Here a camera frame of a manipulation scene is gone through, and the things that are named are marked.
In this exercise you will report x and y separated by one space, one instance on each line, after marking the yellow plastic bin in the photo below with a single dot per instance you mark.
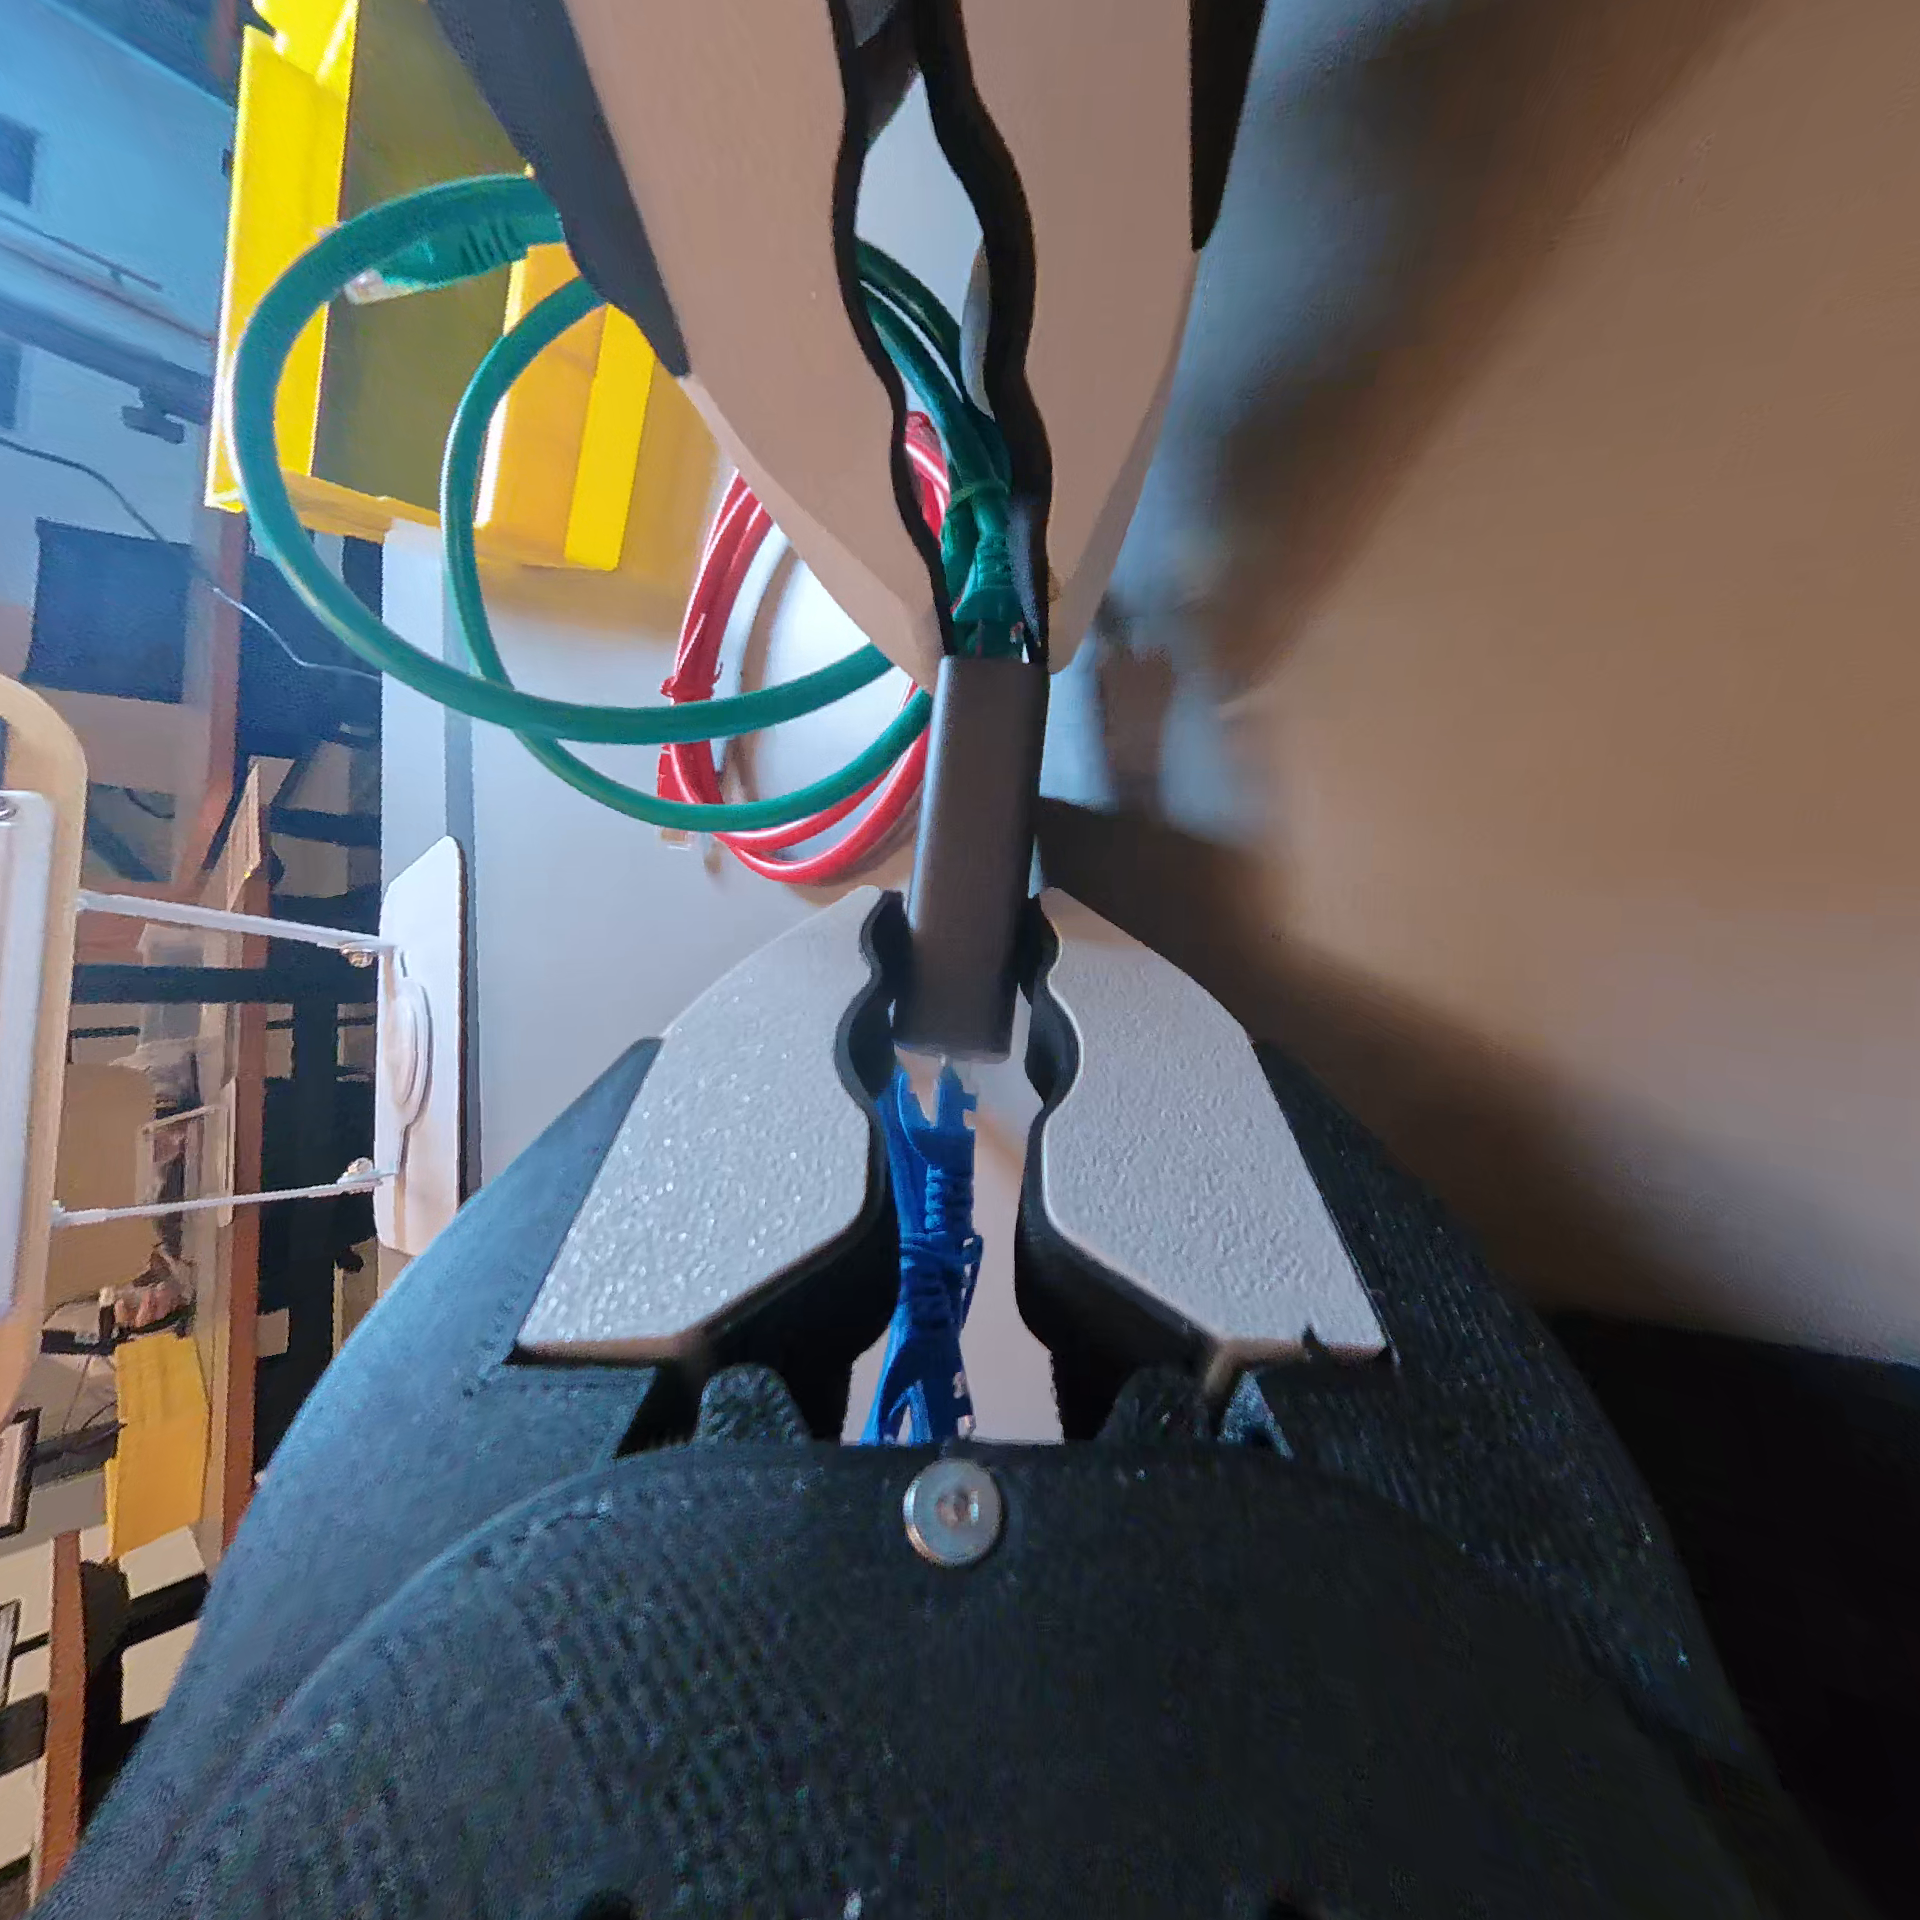
286 137

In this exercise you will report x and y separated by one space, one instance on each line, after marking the white standoff rod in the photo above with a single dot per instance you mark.
227 921
207 1200

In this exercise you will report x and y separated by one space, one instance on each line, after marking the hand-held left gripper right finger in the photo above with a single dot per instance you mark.
1181 1155

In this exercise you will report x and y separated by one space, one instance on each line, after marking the dark grey ethernet coupler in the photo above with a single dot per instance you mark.
979 842

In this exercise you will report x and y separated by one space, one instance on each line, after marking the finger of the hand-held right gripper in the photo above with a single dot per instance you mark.
1104 227
752 227

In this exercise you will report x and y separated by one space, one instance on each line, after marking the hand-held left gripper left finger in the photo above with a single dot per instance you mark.
705 1141

